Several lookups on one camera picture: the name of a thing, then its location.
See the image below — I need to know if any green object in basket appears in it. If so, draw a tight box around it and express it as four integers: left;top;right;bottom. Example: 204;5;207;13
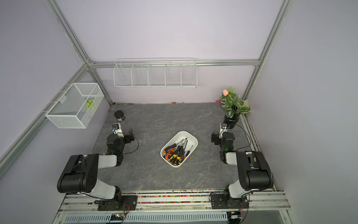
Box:
86;99;95;110

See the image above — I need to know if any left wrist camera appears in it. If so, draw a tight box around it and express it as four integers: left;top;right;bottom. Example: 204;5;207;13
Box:
112;123;124;137

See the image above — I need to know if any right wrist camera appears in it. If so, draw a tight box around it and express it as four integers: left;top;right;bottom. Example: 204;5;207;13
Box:
219;123;228;139

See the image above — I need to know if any artificial green potted plant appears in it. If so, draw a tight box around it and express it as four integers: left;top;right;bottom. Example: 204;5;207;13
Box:
219;86;251;129

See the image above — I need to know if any small black jar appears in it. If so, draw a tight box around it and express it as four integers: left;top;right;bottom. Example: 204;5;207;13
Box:
114;110;125;122

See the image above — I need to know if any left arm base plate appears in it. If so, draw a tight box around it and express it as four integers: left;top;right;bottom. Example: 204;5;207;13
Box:
94;195;139;211

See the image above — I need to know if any white wire cube basket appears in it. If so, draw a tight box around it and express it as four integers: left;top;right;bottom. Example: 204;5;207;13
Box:
45;83;104;129

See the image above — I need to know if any small orange black screwdriver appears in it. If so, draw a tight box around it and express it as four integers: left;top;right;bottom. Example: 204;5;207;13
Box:
183;145;193;160

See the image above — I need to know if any white plastic storage box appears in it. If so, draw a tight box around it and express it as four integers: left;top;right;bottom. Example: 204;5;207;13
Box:
159;131;199;169

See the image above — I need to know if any white perforated cable duct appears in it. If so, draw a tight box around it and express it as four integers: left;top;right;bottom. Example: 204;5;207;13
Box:
64;211;228;224

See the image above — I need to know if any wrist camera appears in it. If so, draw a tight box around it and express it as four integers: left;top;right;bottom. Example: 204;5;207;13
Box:
219;123;228;139
112;123;124;137

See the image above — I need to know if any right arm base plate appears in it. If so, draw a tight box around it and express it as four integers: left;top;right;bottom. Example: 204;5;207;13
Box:
208;193;249;210

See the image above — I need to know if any long white wire wall basket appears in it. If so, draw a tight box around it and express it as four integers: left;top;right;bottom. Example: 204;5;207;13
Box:
113;58;198;88

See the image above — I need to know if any orange black large screwdriver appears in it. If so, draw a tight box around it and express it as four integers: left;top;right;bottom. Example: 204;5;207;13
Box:
163;138;185;154

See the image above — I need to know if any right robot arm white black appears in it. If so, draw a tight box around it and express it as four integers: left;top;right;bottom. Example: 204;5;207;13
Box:
211;132;274;200

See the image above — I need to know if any aluminium frame rail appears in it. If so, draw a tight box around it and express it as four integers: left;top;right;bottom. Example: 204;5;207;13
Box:
89;58;260;69

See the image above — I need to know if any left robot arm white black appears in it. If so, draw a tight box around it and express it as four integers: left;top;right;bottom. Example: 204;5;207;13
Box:
57;130;136;203

